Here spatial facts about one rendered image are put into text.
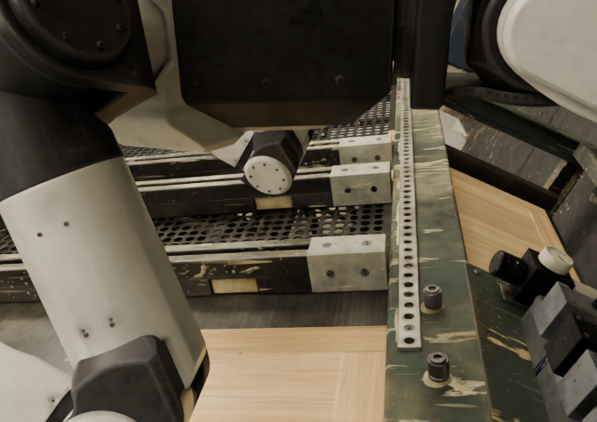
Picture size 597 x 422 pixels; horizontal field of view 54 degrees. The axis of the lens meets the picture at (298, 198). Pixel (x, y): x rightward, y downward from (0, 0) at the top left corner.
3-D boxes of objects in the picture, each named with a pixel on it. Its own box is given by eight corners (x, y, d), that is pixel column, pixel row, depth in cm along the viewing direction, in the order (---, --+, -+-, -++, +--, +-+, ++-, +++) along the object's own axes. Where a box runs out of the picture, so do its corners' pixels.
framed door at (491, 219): (631, 402, 123) (637, 395, 122) (394, 298, 122) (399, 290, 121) (541, 214, 204) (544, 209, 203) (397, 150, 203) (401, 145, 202)
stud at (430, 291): (442, 311, 78) (441, 292, 77) (424, 312, 79) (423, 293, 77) (441, 300, 80) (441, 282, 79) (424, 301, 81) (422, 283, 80)
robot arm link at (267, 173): (339, 137, 98) (276, 19, 86) (320, 187, 89) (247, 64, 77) (282, 151, 104) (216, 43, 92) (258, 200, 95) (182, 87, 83)
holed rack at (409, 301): (422, 350, 72) (421, 346, 71) (397, 351, 72) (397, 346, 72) (409, 64, 219) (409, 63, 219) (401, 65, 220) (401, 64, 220)
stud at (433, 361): (450, 385, 66) (449, 363, 64) (428, 385, 66) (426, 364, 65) (449, 370, 68) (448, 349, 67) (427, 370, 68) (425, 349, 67)
